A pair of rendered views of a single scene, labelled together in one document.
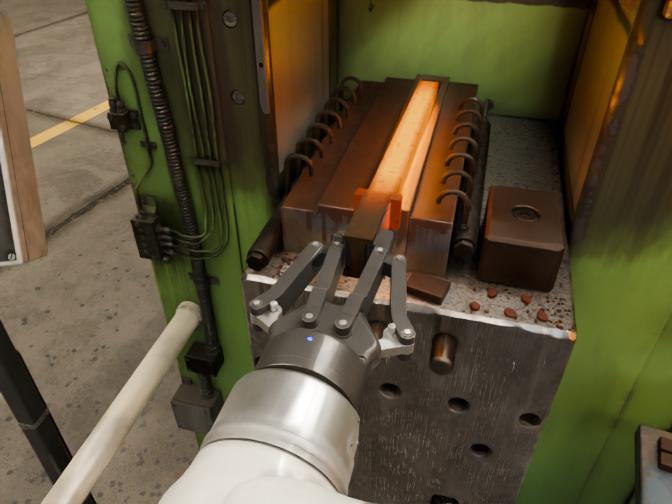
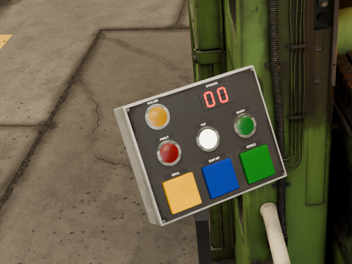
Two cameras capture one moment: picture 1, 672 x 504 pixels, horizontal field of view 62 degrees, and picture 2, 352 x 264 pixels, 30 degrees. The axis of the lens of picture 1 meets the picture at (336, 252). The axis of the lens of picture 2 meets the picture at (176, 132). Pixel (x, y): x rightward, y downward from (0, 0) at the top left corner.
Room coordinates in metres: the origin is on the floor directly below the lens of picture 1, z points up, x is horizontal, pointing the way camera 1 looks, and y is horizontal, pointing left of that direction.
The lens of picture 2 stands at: (-0.69, 0.90, 1.91)
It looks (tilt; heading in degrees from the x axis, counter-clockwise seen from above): 32 degrees down; 346
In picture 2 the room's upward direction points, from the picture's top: 6 degrees counter-clockwise
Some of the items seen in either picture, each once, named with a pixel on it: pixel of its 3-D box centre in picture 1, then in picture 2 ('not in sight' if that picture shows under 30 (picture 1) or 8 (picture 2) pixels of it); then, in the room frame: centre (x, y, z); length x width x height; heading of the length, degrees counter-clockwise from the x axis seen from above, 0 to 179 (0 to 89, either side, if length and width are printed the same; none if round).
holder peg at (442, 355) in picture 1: (442, 354); not in sight; (0.43, -0.12, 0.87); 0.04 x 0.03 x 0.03; 165
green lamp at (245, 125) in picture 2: not in sight; (245, 125); (0.53, 0.42, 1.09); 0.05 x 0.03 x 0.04; 75
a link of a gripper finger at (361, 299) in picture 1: (362, 298); not in sight; (0.34, -0.02, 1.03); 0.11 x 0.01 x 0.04; 160
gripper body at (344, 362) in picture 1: (319, 355); not in sight; (0.28, 0.01, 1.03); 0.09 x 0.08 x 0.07; 165
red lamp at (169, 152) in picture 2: not in sight; (168, 153); (0.50, 0.62, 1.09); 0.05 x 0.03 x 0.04; 75
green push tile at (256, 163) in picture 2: not in sight; (256, 164); (0.49, 0.41, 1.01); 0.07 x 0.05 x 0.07; 100
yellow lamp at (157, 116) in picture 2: not in sight; (157, 116); (0.54, 0.62, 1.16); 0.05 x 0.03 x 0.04; 75
